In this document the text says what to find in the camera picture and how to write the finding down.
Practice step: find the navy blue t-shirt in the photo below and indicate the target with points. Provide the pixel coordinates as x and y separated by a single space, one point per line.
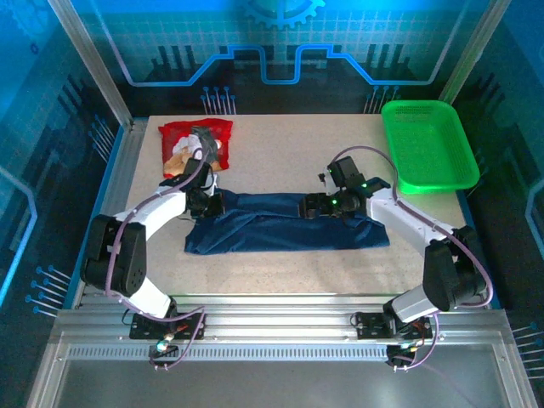
276 229

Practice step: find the table side rail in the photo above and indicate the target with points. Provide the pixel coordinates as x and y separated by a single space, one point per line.
121 170
467 212

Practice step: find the aluminium corner post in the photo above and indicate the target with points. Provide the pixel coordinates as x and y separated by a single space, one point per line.
467 59
93 64

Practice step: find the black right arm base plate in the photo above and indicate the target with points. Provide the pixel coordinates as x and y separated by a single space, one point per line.
370 325

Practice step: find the small LED connector board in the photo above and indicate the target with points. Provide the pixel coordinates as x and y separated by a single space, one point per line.
163 346
404 346

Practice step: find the red printed t-shirt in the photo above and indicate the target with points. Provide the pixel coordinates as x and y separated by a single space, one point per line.
174 132

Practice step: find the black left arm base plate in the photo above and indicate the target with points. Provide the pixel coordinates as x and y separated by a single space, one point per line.
140 330

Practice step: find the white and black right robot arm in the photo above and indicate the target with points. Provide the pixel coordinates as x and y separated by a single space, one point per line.
404 217

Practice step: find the aluminium frame rail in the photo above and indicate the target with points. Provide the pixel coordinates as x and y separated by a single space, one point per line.
276 319

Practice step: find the green plastic basket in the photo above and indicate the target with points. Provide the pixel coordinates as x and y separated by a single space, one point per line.
429 144

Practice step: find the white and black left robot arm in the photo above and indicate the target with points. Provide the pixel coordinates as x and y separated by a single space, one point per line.
157 210

